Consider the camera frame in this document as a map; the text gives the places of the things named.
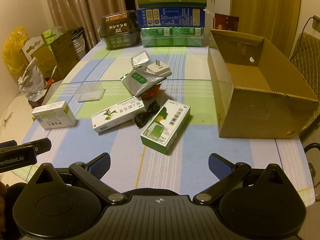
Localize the small white medicine box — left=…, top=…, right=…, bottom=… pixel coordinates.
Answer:
left=32, top=101, right=76, bottom=129

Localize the white green ointment box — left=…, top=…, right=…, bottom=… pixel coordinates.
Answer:
left=91, top=96, right=146, bottom=133

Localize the black usb cable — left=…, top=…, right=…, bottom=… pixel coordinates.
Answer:
left=133, top=100, right=161, bottom=129

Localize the clear plastic lid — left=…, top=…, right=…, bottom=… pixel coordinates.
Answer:
left=75, top=82, right=105, bottom=102

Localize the green throat spray box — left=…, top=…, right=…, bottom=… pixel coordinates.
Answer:
left=140, top=99, right=190, bottom=155

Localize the red snack packet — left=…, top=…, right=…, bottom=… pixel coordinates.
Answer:
left=140, top=83, right=161, bottom=100

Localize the silver green foil pouch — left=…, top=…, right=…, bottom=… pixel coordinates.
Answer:
left=120, top=69, right=166, bottom=97

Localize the white plug night light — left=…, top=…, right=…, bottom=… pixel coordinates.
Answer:
left=146, top=60, right=172, bottom=77

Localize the clear plastic packet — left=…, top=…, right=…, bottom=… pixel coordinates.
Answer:
left=131, top=50, right=151, bottom=68

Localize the white plastic bag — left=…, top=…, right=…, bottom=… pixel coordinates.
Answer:
left=18, top=57, right=46, bottom=102

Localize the open cardboard box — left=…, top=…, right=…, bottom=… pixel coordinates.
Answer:
left=208, top=29, right=319, bottom=139

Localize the yellow plastic bag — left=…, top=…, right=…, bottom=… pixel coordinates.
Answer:
left=2, top=27, right=29, bottom=74

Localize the checked tablecloth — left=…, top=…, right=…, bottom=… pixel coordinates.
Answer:
left=22, top=42, right=315, bottom=205

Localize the brown cardboard box stack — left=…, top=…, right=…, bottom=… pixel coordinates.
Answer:
left=21, top=27, right=86, bottom=81

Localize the black hot pot bowl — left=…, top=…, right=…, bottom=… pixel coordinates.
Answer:
left=98, top=10, right=140, bottom=49

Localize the green drink carton pack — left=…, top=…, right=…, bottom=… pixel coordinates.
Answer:
left=140, top=27, right=203, bottom=47

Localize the beige curtain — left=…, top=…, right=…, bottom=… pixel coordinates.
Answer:
left=47, top=0, right=126, bottom=49

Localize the dark red gift box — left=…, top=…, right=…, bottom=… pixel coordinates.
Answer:
left=214, top=13, right=239, bottom=31

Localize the blue milk carton box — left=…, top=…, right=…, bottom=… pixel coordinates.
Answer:
left=137, top=7, right=205, bottom=28

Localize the wooden door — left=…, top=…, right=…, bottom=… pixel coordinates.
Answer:
left=231, top=0, right=301, bottom=57

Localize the wall power outlet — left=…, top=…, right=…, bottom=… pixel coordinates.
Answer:
left=312, top=15, right=320, bottom=32

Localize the black charger cable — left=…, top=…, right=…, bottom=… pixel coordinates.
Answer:
left=288, top=16, right=315, bottom=60

